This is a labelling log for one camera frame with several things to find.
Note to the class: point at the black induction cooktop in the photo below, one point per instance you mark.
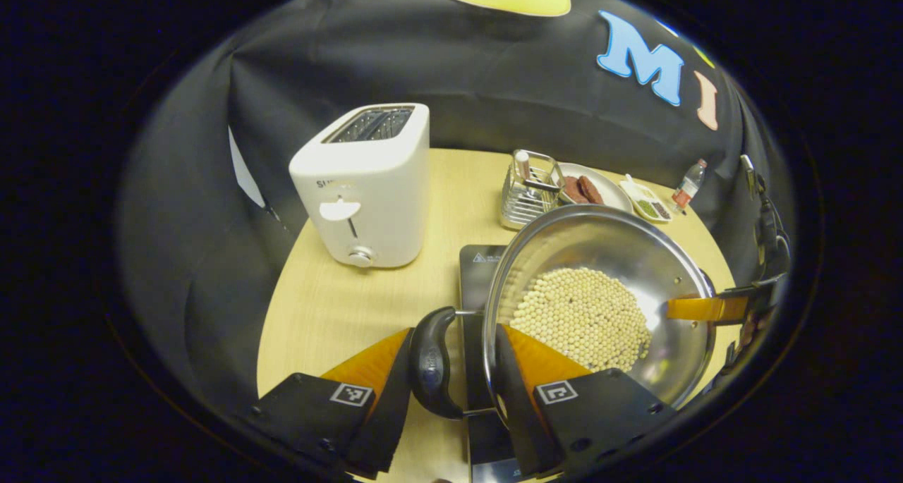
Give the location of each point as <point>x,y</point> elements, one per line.
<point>476,278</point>

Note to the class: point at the white plate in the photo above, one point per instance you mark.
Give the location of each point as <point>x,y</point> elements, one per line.
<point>607,187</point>

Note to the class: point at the red label water bottle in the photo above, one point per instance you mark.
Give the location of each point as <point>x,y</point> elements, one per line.
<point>688,190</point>

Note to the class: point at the pile of soybeans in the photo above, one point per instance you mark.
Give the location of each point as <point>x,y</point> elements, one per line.
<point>585,314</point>

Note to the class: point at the pile of green beans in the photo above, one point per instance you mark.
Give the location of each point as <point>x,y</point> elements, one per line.
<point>647,208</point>

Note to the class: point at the white toaster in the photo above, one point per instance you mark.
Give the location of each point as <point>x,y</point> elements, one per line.
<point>374,187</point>

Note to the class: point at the stainless steel pot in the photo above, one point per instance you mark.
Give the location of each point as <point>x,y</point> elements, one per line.
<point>600,243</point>

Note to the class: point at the white divided dish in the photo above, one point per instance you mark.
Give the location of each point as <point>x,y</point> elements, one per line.
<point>635,190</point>

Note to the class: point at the pile of dark beans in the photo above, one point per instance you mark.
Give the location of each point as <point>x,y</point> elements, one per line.
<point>662,210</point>

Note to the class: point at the brown meat slice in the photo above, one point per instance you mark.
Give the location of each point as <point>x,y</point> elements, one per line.
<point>573,189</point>
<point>591,189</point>

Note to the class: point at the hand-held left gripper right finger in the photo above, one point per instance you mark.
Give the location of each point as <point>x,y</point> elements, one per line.
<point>522,419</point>

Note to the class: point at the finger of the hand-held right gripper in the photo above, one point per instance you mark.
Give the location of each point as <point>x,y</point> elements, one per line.
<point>705,309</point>

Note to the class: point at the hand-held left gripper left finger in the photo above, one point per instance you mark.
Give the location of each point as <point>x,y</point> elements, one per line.
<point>384,412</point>

